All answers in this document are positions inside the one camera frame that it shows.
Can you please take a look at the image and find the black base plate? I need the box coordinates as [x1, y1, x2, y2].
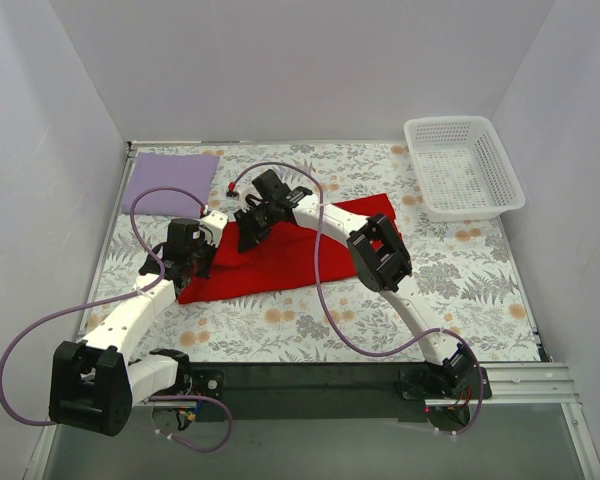
[149, 362, 491, 424]

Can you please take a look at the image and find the purple cable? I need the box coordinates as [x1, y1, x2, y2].
[0, 185, 234, 454]
[228, 162, 486, 437]

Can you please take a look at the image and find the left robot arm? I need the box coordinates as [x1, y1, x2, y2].
[49, 210, 228, 436]

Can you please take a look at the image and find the folded purple t shirt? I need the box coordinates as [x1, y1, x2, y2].
[121, 153, 219, 218]

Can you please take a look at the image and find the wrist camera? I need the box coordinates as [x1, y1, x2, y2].
[226, 182, 253, 208]
[198, 210, 229, 248]

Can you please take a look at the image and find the red t shirt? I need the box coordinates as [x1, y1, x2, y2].
[178, 193, 396, 305]

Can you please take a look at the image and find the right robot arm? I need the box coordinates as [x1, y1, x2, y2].
[234, 162, 487, 401]

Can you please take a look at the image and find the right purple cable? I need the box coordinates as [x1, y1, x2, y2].
[228, 162, 486, 437]

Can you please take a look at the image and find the aluminium frame rail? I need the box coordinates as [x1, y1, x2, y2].
[424, 367, 581, 409]

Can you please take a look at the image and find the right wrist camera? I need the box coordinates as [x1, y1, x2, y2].
[226, 182, 253, 208]

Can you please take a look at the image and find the white plastic basket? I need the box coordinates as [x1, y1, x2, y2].
[404, 115, 526, 222]

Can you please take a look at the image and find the floral table cloth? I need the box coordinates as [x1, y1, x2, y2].
[79, 142, 541, 363]

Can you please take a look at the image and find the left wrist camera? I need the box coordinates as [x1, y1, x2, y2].
[198, 210, 229, 248]

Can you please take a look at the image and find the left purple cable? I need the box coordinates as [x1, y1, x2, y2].
[0, 185, 234, 454]

